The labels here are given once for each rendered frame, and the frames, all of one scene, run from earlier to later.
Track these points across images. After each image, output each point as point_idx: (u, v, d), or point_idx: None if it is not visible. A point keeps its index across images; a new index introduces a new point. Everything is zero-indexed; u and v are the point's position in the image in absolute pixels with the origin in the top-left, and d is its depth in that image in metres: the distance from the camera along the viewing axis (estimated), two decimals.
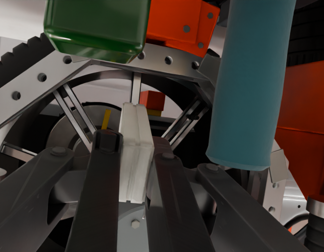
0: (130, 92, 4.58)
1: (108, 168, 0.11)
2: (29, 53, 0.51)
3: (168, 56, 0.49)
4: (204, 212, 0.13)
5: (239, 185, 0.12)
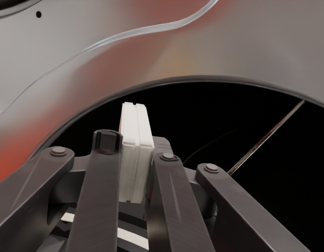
0: None
1: (108, 168, 0.11)
2: None
3: None
4: (204, 212, 0.13)
5: (239, 185, 0.12)
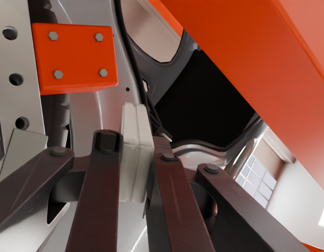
0: None
1: (108, 168, 0.11)
2: None
3: None
4: (204, 212, 0.13)
5: (239, 185, 0.12)
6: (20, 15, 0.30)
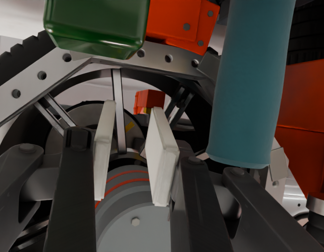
0: (130, 91, 4.58)
1: (81, 166, 0.11)
2: (2, 69, 0.50)
3: (168, 54, 0.48)
4: (230, 216, 0.13)
5: (265, 190, 0.12)
6: None
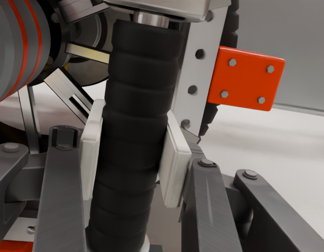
0: None
1: (68, 165, 0.11)
2: None
3: None
4: (243, 218, 0.13)
5: (278, 193, 0.12)
6: None
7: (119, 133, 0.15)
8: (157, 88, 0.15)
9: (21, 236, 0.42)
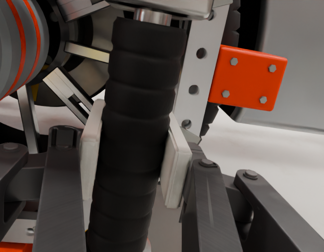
0: None
1: (68, 165, 0.11)
2: None
3: None
4: (243, 218, 0.13)
5: (278, 193, 0.12)
6: None
7: (120, 135, 0.15)
8: (159, 89, 0.14)
9: (20, 238, 0.41)
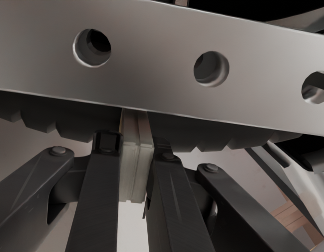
0: None
1: (108, 168, 0.11)
2: (168, 129, 0.21)
3: None
4: (204, 212, 0.13)
5: (239, 185, 0.12)
6: None
7: None
8: None
9: None
